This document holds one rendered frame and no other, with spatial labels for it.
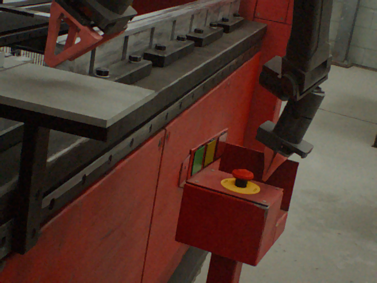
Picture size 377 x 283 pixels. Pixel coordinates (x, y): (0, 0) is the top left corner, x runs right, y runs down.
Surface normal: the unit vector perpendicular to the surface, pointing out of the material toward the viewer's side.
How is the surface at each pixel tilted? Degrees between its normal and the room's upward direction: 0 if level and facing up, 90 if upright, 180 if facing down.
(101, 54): 90
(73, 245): 90
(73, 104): 0
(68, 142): 0
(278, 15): 90
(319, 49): 108
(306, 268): 0
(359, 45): 90
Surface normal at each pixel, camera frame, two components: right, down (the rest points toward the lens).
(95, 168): 0.96, 0.22
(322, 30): 0.65, 0.59
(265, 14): -0.24, 0.25
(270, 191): 0.16, -0.94
